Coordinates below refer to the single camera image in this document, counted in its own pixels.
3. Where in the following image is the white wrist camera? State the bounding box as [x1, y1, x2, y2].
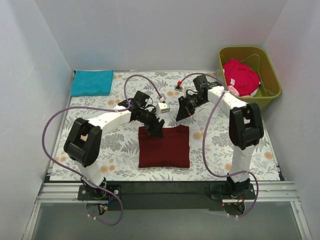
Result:
[174, 81, 186, 95]
[156, 102, 170, 115]

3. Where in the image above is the dark red t-shirt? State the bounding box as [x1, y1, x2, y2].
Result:
[138, 125, 190, 169]

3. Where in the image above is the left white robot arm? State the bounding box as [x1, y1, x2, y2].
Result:
[63, 90, 170, 200]

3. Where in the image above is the bright pink t-shirt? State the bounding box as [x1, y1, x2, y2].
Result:
[222, 58, 261, 97]

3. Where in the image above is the purple cable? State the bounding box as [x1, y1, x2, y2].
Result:
[176, 72, 259, 218]
[41, 74, 166, 226]

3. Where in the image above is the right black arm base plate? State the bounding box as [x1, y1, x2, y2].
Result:
[204, 182, 256, 201]

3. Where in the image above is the folded teal t-shirt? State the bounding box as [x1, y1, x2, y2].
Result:
[70, 70, 114, 97]

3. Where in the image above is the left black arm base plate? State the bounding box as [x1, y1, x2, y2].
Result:
[77, 184, 122, 201]

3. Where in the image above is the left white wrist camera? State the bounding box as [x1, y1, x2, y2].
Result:
[156, 102, 170, 115]

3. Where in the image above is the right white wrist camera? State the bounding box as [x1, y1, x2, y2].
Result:
[174, 81, 186, 95]

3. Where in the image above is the olive green plastic bin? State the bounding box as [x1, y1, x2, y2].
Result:
[218, 46, 282, 110]

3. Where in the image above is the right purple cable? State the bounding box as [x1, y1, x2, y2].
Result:
[176, 72, 259, 218]

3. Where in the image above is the aluminium frame rail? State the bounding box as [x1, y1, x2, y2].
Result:
[36, 181, 301, 203]

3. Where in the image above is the floral patterned table mat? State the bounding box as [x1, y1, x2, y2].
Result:
[49, 71, 281, 182]

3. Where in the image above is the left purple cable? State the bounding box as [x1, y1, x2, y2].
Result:
[41, 74, 166, 226]

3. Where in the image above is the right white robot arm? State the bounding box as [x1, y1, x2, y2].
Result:
[175, 73, 264, 199]

